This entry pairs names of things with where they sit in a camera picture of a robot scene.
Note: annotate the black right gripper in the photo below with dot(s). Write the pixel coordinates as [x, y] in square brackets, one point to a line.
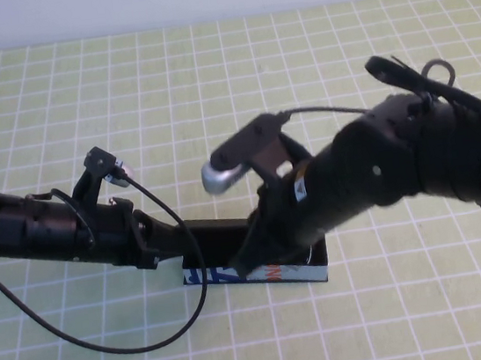
[293, 213]

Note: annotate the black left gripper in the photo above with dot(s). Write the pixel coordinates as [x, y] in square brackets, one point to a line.
[117, 236]

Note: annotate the black printed glasses case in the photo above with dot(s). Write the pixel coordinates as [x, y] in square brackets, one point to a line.
[213, 241]

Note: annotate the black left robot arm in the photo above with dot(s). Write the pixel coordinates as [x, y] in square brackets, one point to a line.
[20, 226]

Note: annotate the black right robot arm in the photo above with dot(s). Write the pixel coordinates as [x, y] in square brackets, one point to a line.
[419, 156]

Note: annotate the green white-grid table mat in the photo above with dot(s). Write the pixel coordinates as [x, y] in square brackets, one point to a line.
[375, 331]

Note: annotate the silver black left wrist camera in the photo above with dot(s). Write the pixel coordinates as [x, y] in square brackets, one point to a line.
[117, 171]

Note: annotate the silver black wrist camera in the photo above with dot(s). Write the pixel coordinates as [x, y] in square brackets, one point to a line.
[117, 171]
[237, 154]

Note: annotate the black right camera mount bracket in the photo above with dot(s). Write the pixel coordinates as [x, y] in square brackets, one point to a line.
[275, 155]

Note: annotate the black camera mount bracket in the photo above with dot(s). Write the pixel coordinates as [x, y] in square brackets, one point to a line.
[275, 155]
[86, 187]

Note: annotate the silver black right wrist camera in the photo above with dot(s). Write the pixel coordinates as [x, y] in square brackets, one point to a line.
[237, 154]

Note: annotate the black left camera mount bracket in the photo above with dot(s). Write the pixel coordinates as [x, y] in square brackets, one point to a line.
[86, 187]

